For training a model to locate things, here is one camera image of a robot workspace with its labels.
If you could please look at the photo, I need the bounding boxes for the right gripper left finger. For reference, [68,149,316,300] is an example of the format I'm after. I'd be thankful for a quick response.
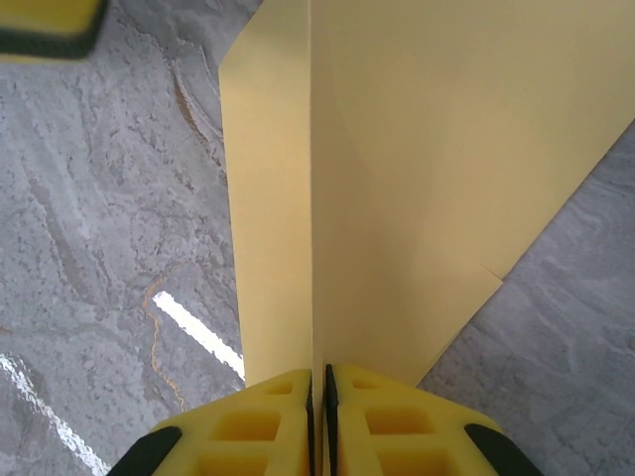
[109,367,318,476]

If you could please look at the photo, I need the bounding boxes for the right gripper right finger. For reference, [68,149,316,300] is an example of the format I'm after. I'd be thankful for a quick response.
[324,363,547,476]

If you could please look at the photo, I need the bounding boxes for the yellow paper sheet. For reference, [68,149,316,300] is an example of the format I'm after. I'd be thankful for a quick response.
[217,0,635,476]

